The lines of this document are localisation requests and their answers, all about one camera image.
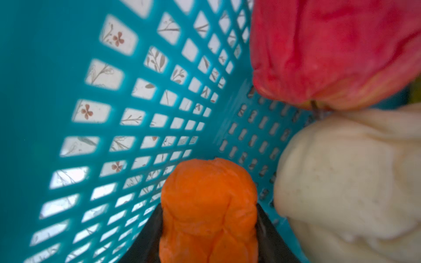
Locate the cream garlic bulb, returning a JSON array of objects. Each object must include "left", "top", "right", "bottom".
[{"left": 273, "top": 104, "right": 421, "bottom": 263}]

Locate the orange mandarin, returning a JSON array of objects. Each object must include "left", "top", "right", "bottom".
[{"left": 159, "top": 158, "right": 259, "bottom": 263}]

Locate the teal plastic basket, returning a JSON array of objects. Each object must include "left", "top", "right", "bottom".
[{"left": 0, "top": 0, "right": 410, "bottom": 263}]

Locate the red apple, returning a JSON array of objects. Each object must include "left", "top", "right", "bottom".
[{"left": 250, "top": 1, "right": 421, "bottom": 110}]

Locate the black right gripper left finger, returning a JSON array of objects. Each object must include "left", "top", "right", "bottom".
[{"left": 118, "top": 203, "right": 163, "bottom": 263}]

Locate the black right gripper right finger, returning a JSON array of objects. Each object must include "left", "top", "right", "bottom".
[{"left": 255, "top": 204, "right": 300, "bottom": 263}]

